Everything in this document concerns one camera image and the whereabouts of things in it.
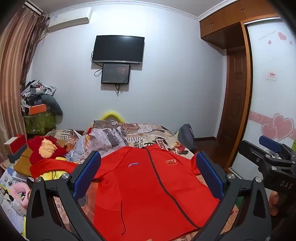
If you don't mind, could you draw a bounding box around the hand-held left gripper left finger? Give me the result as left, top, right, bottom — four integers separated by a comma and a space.
25, 151, 109, 241

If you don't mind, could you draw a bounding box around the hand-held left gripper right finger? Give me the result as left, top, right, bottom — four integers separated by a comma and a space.
188, 151, 272, 241

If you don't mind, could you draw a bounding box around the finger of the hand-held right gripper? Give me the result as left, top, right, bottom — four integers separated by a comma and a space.
258, 135, 284, 153
238, 140, 279, 169

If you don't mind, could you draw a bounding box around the red zip jacket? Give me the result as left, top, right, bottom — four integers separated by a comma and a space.
30, 145, 220, 241

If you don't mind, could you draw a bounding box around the person's right hand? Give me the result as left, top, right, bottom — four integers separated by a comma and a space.
269, 191, 281, 216

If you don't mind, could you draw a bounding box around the yellow cloth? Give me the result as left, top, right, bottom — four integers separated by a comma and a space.
41, 170, 70, 181

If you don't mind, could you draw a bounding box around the white wardrobe door with hearts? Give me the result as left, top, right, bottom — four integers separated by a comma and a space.
240, 16, 296, 176

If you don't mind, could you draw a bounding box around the grey printed pillow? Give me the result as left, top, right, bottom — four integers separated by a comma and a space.
88, 120, 131, 157

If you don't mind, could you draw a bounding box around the dark blue backpack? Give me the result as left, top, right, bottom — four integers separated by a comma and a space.
178, 123, 197, 154

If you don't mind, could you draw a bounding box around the red plush toy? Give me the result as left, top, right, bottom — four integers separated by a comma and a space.
27, 136, 68, 165

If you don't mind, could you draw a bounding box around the brown wooden door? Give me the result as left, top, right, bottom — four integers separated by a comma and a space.
217, 46, 248, 142

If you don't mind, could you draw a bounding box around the brown cardboard box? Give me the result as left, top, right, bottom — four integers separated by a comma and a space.
13, 139, 68, 177

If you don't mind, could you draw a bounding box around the yellow curved object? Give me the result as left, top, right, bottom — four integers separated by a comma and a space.
102, 111, 126, 122

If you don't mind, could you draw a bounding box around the printed bed quilt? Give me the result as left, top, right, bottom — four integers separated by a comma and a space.
45, 119, 240, 241

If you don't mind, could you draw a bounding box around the red and white box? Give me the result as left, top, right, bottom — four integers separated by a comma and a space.
4, 134, 27, 154

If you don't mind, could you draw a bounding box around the orange box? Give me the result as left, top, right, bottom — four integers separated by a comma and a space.
29, 104, 48, 115

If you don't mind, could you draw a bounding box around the pile of bags and papers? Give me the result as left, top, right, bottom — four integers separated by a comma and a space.
20, 80, 57, 109

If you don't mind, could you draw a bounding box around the brown striped curtain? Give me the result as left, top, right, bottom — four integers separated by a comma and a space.
0, 7, 49, 163

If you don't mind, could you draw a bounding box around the wooden overhead cabinet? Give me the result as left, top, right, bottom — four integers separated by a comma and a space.
199, 0, 285, 49

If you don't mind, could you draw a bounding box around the white air conditioner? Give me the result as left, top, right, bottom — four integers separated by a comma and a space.
47, 6, 93, 33

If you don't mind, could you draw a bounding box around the small black wall monitor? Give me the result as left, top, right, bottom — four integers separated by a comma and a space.
101, 63, 131, 85

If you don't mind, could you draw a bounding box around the black wall television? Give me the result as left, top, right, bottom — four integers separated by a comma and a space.
91, 35, 145, 65

